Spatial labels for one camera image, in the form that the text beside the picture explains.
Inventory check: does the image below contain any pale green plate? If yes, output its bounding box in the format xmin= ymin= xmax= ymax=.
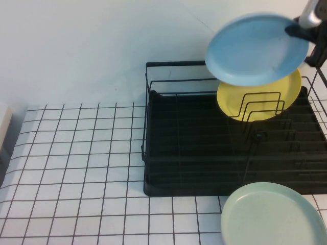
xmin=220 ymin=181 xmax=325 ymax=245

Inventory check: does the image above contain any black wire dish rack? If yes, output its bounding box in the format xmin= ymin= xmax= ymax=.
xmin=141 ymin=60 xmax=327 ymax=191

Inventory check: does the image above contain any yellow plate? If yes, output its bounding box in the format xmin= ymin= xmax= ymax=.
xmin=216 ymin=67 xmax=302 ymax=122

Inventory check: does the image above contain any blue plate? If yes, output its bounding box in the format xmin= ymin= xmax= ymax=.
xmin=205 ymin=13 xmax=310 ymax=87

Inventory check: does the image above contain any white grid-pattern table mat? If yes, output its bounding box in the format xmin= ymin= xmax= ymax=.
xmin=0 ymin=98 xmax=327 ymax=245

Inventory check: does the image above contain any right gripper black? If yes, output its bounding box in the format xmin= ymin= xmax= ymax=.
xmin=284 ymin=15 xmax=327 ymax=68

